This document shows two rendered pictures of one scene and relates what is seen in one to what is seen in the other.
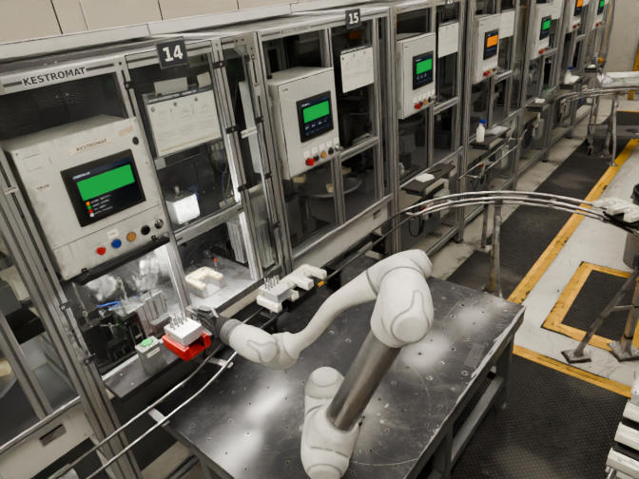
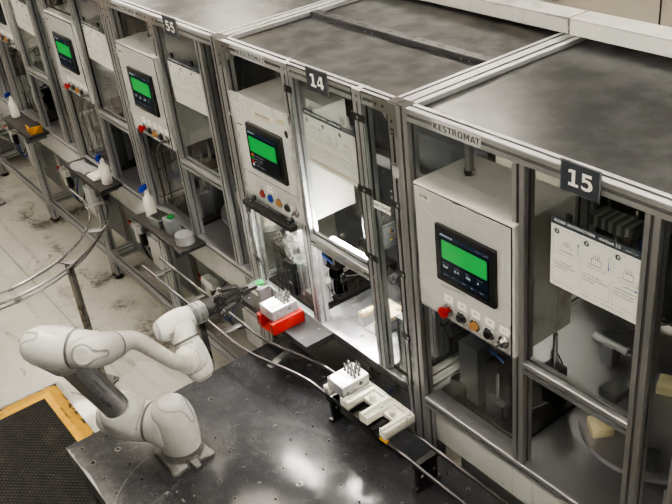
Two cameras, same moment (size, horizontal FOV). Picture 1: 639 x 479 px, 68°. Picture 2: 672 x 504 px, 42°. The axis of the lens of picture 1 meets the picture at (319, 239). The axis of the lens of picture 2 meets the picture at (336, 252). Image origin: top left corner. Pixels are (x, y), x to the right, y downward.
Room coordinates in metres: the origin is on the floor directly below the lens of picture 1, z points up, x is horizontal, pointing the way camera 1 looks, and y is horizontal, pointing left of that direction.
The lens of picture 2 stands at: (2.50, -2.30, 3.03)
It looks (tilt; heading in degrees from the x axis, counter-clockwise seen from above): 31 degrees down; 103
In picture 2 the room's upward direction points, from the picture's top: 7 degrees counter-clockwise
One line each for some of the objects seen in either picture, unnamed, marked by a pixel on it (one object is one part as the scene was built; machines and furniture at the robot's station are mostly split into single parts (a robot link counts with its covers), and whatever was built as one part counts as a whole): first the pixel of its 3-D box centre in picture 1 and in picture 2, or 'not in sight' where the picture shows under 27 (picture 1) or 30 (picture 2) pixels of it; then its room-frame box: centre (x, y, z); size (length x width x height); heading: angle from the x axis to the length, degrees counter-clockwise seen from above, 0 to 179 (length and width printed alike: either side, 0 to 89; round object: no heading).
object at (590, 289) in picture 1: (604, 302); not in sight; (2.63, -1.95, 0.01); 1.00 x 0.55 x 0.01; 137
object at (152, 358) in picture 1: (149, 354); (262, 294); (1.45, 0.71, 0.97); 0.08 x 0.08 x 0.12; 47
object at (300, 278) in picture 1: (293, 290); (368, 407); (1.98, 0.16, 0.84); 0.36 x 0.14 x 0.10; 137
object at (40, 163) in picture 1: (86, 191); (289, 148); (1.63, 0.82, 1.60); 0.42 x 0.29 x 0.46; 137
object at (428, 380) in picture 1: (351, 354); (280, 487); (1.67, -0.09, 0.66); 1.50 x 1.06 x 0.04; 137
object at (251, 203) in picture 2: (125, 257); (269, 211); (1.54, 0.72, 1.37); 0.36 x 0.04 x 0.04; 137
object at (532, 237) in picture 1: (584, 172); not in sight; (4.95, -3.09, 0.01); 5.85 x 0.59 x 0.01; 137
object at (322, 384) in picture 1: (326, 397); (173, 421); (1.25, 0.04, 0.85); 0.18 x 0.16 x 0.22; 174
